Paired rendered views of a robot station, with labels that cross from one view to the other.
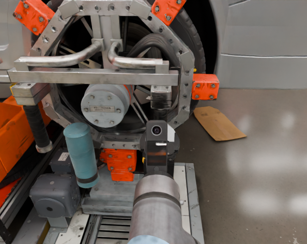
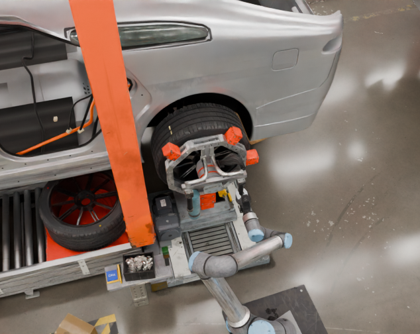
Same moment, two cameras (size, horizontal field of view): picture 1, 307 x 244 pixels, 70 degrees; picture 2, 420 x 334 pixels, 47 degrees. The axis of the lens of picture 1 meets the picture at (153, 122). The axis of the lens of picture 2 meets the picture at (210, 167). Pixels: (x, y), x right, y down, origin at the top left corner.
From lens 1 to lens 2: 2.67 m
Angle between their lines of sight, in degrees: 23
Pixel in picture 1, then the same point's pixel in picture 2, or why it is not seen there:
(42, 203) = (167, 233)
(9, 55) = not seen: hidden behind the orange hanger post
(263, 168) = (292, 163)
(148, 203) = (250, 221)
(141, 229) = (251, 228)
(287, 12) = (287, 104)
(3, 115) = not seen: hidden behind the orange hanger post
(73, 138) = (195, 199)
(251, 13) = (268, 108)
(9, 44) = not seen: hidden behind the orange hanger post
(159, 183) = (250, 215)
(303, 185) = (320, 170)
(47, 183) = (165, 222)
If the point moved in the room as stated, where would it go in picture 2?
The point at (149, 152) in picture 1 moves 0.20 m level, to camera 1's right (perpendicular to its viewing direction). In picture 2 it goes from (244, 205) to (273, 197)
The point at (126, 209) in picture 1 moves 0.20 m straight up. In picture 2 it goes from (206, 223) to (206, 209)
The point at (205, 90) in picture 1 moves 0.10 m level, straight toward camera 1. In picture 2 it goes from (252, 161) to (254, 172)
